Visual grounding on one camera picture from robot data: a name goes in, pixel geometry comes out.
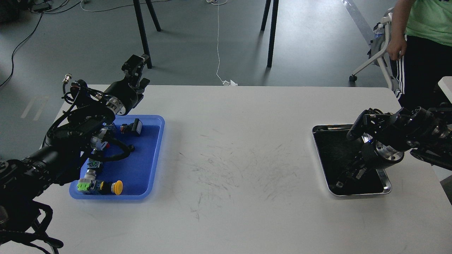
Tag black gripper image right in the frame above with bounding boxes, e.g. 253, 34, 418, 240
335, 139, 405, 187

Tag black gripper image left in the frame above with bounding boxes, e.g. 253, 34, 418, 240
103, 54, 150, 115

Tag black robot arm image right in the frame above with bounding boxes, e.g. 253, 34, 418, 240
332, 106, 452, 189

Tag black robot arm image left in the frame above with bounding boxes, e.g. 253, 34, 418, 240
1, 54, 150, 254

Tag silver metal tray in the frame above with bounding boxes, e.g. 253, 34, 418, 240
312, 124, 392, 197

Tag blue plastic tray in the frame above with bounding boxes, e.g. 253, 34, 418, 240
69, 115, 165, 201

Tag black table leg left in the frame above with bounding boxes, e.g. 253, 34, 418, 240
133, 0, 161, 69

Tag black table leg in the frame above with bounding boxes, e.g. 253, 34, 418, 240
260, 0, 279, 68
133, 0, 161, 69

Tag white rolling chair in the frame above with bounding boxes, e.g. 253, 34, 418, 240
349, 7, 394, 90

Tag person in green shirt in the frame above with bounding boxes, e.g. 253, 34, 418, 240
386, 0, 452, 110

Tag black table leg right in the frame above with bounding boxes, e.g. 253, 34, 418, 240
260, 0, 279, 68

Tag black rocker switch connector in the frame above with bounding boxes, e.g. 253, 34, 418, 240
119, 118, 143, 137

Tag white power cable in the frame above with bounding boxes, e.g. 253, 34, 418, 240
206, 0, 238, 86

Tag black silver switch module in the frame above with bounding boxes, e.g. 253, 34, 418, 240
84, 159, 103, 180

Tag black floor cable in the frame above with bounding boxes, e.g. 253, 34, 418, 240
0, 0, 82, 87

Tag yellow push button switch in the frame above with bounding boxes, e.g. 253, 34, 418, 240
99, 180, 123, 195

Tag green terminal block switch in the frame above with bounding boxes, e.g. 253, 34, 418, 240
77, 178, 101, 195

